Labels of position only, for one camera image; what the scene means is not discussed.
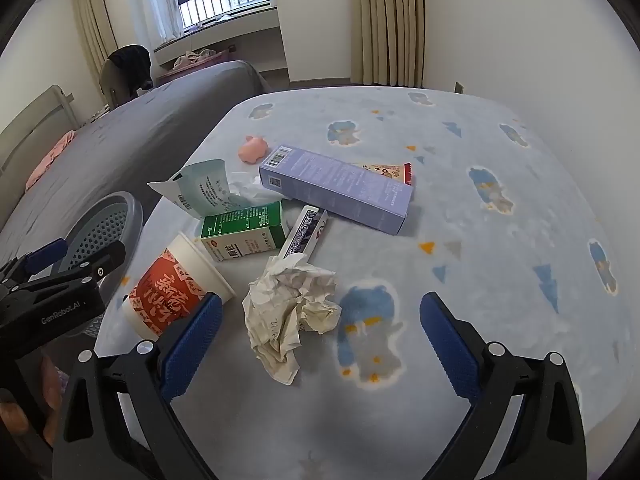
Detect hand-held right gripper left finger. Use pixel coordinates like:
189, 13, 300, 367
52, 292, 224, 480

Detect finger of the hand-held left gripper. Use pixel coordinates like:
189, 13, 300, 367
0, 238, 70, 287
10, 240, 127, 296

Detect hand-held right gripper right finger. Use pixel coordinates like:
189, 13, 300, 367
419, 291, 588, 480

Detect grey perforated waste basket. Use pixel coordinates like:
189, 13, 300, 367
60, 191, 146, 341

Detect red printed paper cup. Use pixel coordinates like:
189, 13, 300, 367
122, 231, 237, 341

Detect white paper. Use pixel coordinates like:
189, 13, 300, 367
242, 252, 342, 386

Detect green and white carton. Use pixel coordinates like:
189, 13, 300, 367
200, 201, 288, 263

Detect light blue wipes packet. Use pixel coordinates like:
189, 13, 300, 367
146, 158, 261, 219

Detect blue patterned small box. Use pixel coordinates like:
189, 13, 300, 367
276, 206, 329, 261

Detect cream snack wrapper red ends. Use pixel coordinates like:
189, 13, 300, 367
357, 161, 416, 185

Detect long purple box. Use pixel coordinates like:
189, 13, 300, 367
258, 144, 416, 236

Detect pink pig toy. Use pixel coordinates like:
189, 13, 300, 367
238, 135, 269, 164

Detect person's left hand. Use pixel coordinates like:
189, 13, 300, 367
0, 354, 68, 449

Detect pink cloth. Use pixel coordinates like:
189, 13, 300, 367
25, 130, 77, 192

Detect light blue printed blanket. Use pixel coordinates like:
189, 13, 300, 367
92, 85, 633, 480

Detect grey bed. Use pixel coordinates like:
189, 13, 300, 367
0, 60, 273, 261

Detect grey bed headboard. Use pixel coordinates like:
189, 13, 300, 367
0, 85, 81, 176

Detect beige chair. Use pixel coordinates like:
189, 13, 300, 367
99, 57, 151, 109

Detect pink basin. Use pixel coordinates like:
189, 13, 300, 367
157, 57, 236, 85

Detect pile of pale clothes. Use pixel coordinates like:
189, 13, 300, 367
172, 49, 217, 68

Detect beige curtain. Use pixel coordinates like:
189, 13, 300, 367
350, 0, 426, 88
70, 0, 131, 68

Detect white window ledge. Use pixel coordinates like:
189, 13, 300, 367
152, 5, 292, 86

